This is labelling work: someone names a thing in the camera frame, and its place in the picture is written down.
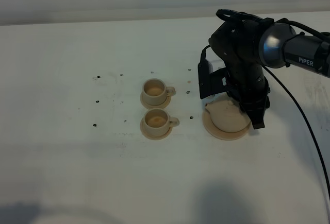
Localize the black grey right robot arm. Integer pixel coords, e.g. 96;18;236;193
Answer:
209;18;329;129

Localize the beige ceramic teapot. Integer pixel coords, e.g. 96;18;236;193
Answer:
205;98;251;133

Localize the black right camera cable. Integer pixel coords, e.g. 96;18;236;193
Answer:
201;44;330;204

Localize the beige teapot saucer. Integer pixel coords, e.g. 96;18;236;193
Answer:
202;110;251;141

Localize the near beige teacup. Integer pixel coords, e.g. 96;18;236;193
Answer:
142;108;179;135

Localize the beige cup saucer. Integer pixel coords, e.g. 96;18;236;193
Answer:
140;92;171;109
140;119;173;141

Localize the far beige cup saucer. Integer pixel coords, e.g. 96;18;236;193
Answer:
140;92;171;109

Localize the far beige teacup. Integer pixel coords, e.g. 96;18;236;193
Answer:
141;78;176;97

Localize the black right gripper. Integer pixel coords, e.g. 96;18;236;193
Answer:
209;18;270;129

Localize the beige teacup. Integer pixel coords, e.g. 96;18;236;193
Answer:
141;78;176;97
142;108;179;135

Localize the near beige cup saucer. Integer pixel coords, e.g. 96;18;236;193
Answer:
140;119;173;141

